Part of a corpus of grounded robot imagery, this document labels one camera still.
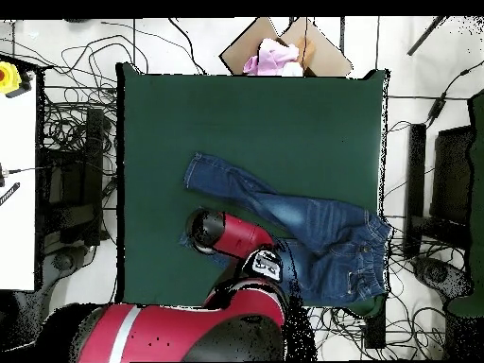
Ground blue denim jeans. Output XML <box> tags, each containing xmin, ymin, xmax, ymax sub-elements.
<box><xmin>178</xmin><ymin>151</ymin><xmax>394</xmax><ymax>305</ymax></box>

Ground dark green table cloth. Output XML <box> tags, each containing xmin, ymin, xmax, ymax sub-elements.
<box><xmin>114</xmin><ymin>61</ymin><xmax>390</xmax><ymax>318</ymax></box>

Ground pink cloth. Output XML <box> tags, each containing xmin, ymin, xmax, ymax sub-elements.
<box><xmin>242</xmin><ymin>37</ymin><xmax>305</xmax><ymax>78</ymax></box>

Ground brown cardboard box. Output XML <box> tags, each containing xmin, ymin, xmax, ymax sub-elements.
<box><xmin>218</xmin><ymin>16</ymin><xmax>354</xmax><ymax>78</ymax></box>

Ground black equipment rack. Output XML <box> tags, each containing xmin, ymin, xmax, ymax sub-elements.
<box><xmin>35</xmin><ymin>107</ymin><xmax>107</xmax><ymax>247</ymax></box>

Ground black stand beside table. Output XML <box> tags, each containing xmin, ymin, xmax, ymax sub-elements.
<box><xmin>363</xmin><ymin>313</ymin><xmax>388</xmax><ymax>350</ymax></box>

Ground white table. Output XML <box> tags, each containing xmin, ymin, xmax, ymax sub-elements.
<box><xmin>0</xmin><ymin>71</ymin><xmax>39</xmax><ymax>292</ymax></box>

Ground black rod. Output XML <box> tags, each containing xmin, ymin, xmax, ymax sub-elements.
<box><xmin>406</xmin><ymin>15</ymin><xmax>443</xmax><ymax>57</ymax></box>

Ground yellow emergency stop button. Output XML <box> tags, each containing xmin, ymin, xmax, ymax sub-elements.
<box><xmin>0</xmin><ymin>60</ymin><xmax>33</xmax><ymax>98</ymax></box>

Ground tangle of black cables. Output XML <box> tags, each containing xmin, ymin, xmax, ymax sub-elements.
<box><xmin>302</xmin><ymin>222</ymin><xmax>447</xmax><ymax>360</ymax></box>

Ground loose black cable tangle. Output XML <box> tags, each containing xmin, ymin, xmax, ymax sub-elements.
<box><xmin>0</xmin><ymin>18</ymin><xmax>207</xmax><ymax>182</ymax></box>

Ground black power adapter with cable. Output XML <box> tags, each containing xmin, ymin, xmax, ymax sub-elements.
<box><xmin>424</xmin><ymin>67</ymin><xmax>484</xmax><ymax>128</ymax></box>

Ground black ribbed strap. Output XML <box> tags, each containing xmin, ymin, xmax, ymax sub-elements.
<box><xmin>0</xmin><ymin>181</ymin><xmax>21</xmax><ymax>207</ymax></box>

